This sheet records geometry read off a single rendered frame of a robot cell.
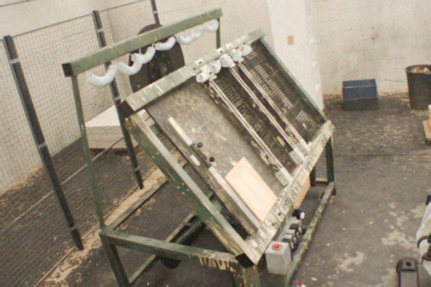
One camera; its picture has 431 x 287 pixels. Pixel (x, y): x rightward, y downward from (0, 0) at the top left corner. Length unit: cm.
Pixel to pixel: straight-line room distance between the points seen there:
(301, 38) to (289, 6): 54
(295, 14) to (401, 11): 219
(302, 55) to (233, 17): 218
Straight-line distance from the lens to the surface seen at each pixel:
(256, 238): 274
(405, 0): 777
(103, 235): 341
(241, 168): 297
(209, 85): 317
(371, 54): 792
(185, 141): 270
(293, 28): 654
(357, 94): 705
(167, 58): 365
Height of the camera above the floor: 253
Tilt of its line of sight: 20 degrees down
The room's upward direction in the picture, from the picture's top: 11 degrees counter-clockwise
